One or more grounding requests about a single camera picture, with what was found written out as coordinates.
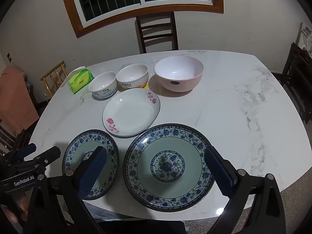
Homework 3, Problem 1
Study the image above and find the white bowl blue band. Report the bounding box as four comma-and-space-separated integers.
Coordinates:
88, 71, 118, 99

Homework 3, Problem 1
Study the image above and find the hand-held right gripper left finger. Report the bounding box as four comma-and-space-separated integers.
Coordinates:
26, 146, 109, 234

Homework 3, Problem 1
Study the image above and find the white pink-flower plate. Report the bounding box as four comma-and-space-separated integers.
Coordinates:
102, 88, 161, 137

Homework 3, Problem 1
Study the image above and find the large pink bowl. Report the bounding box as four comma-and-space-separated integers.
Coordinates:
153, 56, 204, 93

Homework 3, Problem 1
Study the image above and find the small blue floral plate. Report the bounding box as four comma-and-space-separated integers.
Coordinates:
62, 129, 120, 201

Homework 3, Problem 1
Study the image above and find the white bowl orange band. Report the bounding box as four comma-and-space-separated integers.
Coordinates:
116, 64, 149, 89

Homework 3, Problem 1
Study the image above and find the bamboo chair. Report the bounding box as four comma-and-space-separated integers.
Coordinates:
41, 61, 68, 97

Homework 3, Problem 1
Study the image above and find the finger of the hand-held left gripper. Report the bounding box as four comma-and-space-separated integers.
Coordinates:
15, 146, 61, 172
7, 143, 37, 162

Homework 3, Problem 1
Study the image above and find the wall calendar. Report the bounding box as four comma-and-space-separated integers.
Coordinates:
298, 22, 312, 56

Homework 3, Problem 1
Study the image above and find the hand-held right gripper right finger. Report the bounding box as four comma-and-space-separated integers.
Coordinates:
204, 146, 287, 234

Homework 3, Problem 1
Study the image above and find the large blue floral plate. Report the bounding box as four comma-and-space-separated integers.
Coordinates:
122, 123, 216, 212

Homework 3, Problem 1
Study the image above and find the green tissue pack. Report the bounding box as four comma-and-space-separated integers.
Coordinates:
68, 66, 95, 94

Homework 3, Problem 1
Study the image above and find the dark wooden chair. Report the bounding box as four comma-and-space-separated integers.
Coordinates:
136, 12, 179, 53
280, 43, 312, 125
0, 119, 32, 156

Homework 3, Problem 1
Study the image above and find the person's left hand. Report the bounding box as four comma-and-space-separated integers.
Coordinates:
0, 193, 28, 227

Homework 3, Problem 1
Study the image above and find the pink cloth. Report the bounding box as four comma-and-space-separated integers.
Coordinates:
0, 66, 39, 129

